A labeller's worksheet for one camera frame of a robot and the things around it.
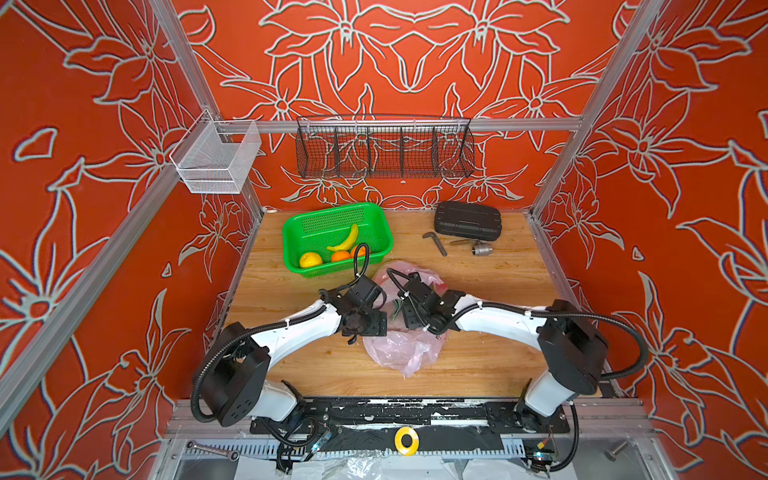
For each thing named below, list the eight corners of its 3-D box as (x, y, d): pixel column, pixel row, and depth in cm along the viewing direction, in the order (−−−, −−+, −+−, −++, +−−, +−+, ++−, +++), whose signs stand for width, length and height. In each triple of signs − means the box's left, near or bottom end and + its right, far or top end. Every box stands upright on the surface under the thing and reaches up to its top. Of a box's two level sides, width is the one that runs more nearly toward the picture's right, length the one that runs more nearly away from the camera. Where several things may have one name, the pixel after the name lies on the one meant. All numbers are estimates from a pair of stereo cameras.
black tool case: (434, 235, 112) (435, 227, 108) (434, 210, 120) (436, 201, 117) (500, 241, 110) (504, 233, 106) (496, 215, 118) (499, 206, 115)
